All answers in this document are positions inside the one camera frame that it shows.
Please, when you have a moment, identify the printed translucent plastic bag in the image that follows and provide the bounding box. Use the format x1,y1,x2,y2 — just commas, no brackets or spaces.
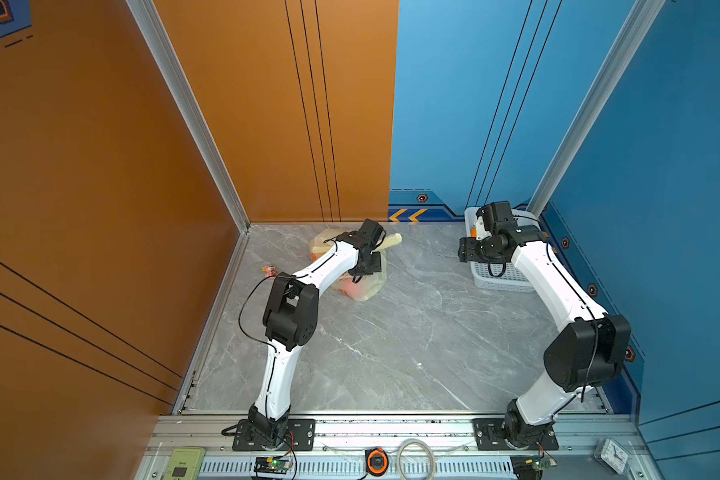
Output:
309,226,404,303

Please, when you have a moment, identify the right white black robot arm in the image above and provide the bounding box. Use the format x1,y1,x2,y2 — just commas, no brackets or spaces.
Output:
458,223,631,449

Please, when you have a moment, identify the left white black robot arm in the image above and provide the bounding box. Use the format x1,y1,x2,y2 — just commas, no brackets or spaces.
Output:
247,219,386,448

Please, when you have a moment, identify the white plastic basket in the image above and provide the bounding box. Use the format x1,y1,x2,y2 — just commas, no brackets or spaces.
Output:
467,207,563,296

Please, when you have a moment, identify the small pink toy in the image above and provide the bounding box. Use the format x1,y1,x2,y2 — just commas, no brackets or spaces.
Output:
262,265,279,277

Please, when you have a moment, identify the orange black tape measure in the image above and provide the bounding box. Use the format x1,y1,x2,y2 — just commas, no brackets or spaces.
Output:
365,447,390,477

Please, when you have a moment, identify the right circuit board module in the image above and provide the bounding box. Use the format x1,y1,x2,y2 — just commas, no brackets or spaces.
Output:
510,456,558,480

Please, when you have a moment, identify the left green circuit board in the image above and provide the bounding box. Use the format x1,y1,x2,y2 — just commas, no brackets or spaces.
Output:
252,456,295,480

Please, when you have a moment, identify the white desk clock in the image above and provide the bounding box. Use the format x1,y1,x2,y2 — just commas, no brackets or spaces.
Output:
594,438,630,476

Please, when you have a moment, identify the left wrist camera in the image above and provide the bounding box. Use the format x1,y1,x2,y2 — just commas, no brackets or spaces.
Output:
358,219,386,249

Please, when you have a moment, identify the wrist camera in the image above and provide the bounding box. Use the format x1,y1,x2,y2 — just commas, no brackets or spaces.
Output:
474,201,516,240
358,219,386,249

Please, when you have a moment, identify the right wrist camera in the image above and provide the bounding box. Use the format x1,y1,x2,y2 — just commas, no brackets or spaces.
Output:
474,201,516,240

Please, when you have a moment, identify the white coiled cable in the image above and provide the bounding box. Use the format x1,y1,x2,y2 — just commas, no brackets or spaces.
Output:
395,439,437,480

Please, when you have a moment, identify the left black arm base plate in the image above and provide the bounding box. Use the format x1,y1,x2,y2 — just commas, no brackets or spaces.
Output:
232,418,316,452

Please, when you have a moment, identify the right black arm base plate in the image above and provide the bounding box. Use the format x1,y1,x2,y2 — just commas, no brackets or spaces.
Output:
472,417,559,451

